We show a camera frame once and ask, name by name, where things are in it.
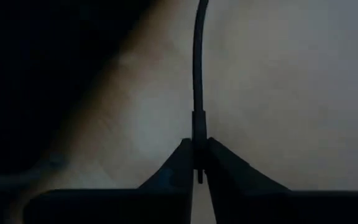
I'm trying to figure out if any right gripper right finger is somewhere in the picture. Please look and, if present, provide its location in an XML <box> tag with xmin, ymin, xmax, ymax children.
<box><xmin>206</xmin><ymin>136</ymin><xmax>291</xmax><ymax>192</ymax></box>

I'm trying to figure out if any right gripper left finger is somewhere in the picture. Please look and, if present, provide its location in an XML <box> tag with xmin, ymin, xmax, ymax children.
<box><xmin>137</xmin><ymin>138</ymin><xmax>195</xmax><ymax>192</ymax></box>

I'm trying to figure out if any thin black charging cable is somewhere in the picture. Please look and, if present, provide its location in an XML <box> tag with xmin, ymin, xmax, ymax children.
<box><xmin>191</xmin><ymin>0</ymin><xmax>210</xmax><ymax>185</ymax></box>

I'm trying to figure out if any black backpack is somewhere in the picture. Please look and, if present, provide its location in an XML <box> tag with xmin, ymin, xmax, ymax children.
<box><xmin>0</xmin><ymin>0</ymin><xmax>155</xmax><ymax>177</ymax></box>

